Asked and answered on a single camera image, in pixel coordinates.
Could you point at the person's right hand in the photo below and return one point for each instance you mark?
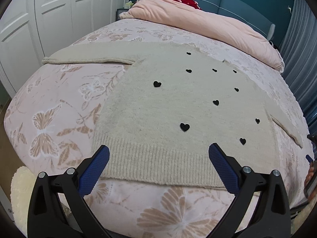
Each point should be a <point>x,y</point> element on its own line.
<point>309,174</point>

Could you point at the pink folded duvet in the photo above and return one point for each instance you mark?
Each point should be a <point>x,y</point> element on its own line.
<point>225,29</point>

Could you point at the white panelled wardrobe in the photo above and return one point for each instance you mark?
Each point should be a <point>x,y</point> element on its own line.
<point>34,29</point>

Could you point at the beige knit heart sweater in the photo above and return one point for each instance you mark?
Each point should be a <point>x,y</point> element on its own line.
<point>170,105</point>

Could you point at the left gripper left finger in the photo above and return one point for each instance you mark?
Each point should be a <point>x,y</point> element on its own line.
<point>46,217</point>

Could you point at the dark bedside table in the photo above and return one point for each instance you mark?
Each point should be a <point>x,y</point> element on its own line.
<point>119,11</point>

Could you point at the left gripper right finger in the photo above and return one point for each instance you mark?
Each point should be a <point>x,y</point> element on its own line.
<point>271,216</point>

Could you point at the cream fluffy rug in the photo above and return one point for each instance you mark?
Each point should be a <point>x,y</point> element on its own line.
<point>22,185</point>

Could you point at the blue grey curtain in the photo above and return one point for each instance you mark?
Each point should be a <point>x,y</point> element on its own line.
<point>298,50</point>

